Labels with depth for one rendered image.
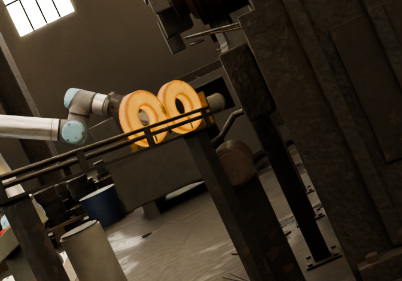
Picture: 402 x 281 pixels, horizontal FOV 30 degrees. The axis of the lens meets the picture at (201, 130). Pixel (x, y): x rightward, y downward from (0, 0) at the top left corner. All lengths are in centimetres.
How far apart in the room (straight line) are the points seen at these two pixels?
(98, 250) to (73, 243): 7
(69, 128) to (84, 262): 60
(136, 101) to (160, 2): 322
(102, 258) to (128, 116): 39
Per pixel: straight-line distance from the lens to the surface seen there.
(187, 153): 507
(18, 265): 211
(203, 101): 224
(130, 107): 204
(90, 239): 208
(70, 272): 268
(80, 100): 267
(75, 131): 254
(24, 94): 953
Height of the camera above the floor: 77
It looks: 4 degrees down
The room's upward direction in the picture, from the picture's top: 25 degrees counter-clockwise
